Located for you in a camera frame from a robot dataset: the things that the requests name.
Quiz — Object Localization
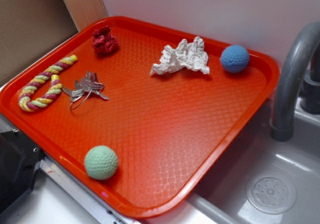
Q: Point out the red paper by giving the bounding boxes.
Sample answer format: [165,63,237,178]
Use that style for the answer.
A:
[92,25,119,54]

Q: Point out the crumpled white paper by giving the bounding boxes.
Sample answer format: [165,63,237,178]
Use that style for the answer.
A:
[150,36,210,76]

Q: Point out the orange plastic tray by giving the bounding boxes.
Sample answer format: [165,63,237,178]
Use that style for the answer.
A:
[0,16,280,219]

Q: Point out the bunch of silver keys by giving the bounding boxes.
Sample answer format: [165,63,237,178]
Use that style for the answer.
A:
[62,70,109,110]

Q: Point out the green dimpled ball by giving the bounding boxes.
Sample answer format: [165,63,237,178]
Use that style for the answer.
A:
[84,146,119,181]

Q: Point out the blue dimpled ball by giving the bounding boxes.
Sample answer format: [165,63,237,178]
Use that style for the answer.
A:
[220,45,250,73]

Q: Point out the light wooden board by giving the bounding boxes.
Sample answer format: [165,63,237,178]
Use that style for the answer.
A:
[63,0,109,31]

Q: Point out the grey sink basin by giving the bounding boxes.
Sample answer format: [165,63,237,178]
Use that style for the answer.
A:
[189,102,320,224]

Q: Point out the round sink drain cover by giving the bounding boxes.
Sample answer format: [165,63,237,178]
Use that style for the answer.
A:
[246,171,297,215]

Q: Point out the brown cardboard panel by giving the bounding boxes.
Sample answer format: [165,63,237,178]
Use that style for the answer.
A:
[0,0,78,85]

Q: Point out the grey curved faucet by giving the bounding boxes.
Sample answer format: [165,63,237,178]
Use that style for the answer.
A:
[270,21,320,141]

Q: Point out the multicolour twisted rope toy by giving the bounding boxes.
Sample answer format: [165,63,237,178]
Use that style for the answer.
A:
[18,55,78,112]

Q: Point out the dark grey faucet handle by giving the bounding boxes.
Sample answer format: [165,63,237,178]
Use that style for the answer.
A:
[300,47,320,114]

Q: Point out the black metal bracket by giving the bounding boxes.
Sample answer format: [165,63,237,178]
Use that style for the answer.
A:
[0,129,43,217]

